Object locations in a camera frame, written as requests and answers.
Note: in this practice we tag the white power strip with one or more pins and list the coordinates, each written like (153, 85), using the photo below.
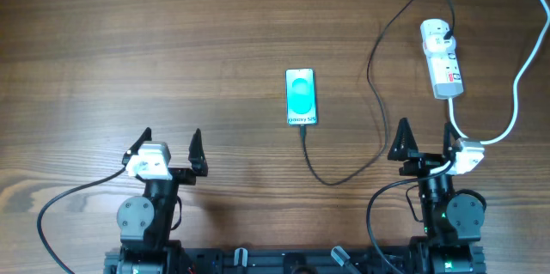
(444, 71)

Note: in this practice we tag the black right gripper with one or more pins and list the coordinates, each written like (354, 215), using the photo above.
(425, 162)

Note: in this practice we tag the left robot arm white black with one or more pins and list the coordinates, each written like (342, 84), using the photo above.
(146, 221)

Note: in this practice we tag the teal screen smartphone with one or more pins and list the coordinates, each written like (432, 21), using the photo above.
(301, 97)

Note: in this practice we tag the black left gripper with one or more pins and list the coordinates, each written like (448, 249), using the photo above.
(180, 174)

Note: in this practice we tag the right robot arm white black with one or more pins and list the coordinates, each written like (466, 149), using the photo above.
(452, 218)

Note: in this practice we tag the white charger plug adapter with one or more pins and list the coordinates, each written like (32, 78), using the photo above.
(436, 44)

